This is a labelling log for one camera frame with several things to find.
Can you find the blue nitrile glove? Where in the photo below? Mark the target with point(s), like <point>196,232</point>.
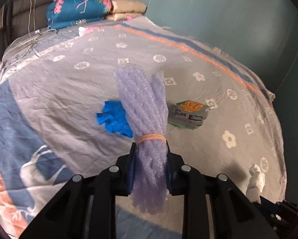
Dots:
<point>113,116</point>

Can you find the grey snack packet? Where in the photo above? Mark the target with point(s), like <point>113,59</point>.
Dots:
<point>188,114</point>

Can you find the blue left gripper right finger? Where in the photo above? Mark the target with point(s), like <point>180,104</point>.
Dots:
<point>169,170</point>

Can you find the beige folded quilt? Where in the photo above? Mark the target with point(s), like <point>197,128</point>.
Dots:
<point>126,10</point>

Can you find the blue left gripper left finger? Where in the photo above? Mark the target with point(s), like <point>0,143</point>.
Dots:
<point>131,161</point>

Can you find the blue floral folded quilt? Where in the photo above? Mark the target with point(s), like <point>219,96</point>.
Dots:
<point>65,13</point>

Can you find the grey padded headboard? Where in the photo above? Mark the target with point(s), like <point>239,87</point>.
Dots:
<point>25,17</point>

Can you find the white paper bundle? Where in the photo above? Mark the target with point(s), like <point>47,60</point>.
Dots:
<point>256,184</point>

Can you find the patterned bed quilt cover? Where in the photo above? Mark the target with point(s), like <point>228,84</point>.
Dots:
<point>73,100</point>

